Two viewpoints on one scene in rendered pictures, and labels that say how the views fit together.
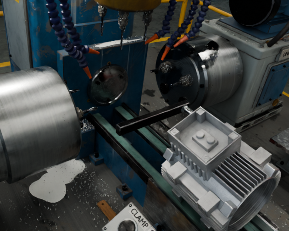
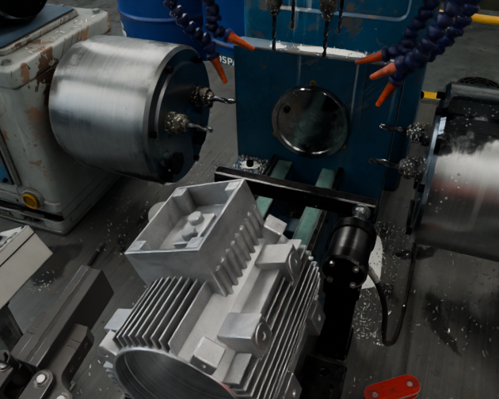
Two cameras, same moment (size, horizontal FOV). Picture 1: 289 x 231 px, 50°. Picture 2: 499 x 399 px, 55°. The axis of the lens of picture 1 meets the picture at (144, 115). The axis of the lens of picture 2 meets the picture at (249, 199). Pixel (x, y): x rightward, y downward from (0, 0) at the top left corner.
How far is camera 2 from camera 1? 66 cm
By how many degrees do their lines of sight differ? 50
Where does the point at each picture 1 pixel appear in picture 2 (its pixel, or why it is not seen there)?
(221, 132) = (226, 238)
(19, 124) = (78, 92)
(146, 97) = not seen: hidden behind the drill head
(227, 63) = not seen: outside the picture
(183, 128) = (211, 203)
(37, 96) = (116, 70)
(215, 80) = (459, 192)
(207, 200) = (121, 317)
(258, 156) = (235, 322)
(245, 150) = (250, 303)
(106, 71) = (304, 95)
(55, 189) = not seen: hidden behind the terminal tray
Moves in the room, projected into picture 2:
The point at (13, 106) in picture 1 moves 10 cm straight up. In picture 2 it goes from (85, 70) to (69, 6)
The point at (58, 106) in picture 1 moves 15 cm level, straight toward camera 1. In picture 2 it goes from (127, 92) to (38, 130)
